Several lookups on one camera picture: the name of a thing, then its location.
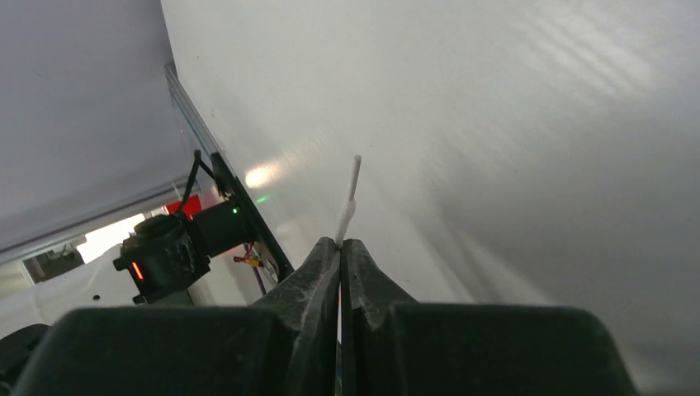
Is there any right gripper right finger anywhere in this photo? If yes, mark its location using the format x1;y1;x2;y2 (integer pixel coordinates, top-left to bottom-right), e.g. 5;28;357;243
339;239;637;395

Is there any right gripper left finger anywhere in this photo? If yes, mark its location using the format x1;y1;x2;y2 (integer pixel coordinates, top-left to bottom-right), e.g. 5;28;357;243
13;237;339;395

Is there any white shoelace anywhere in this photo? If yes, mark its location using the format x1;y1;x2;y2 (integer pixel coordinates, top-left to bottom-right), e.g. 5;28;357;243
333;155;362;248

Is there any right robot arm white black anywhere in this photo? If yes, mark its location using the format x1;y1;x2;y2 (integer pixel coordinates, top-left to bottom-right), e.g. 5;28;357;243
1;202;637;395

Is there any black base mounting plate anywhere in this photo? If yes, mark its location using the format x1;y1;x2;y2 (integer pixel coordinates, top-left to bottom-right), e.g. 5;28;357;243
210;153;294;283

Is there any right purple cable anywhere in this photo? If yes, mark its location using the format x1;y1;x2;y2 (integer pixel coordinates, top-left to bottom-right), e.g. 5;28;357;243
243;243;269;297

